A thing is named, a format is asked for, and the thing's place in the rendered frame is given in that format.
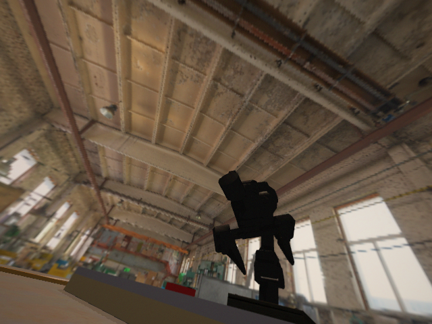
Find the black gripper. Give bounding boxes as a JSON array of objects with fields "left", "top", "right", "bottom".
[{"left": 213, "top": 209, "right": 295, "bottom": 275}]

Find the orange thin rod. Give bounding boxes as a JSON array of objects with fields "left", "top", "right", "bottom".
[{"left": 0, "top": 267, "right": 68, "bottom": 286}]

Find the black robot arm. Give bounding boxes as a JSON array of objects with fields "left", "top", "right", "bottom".
[{"left": 219, "top": 170, "right": 285, "bottom": 305}]

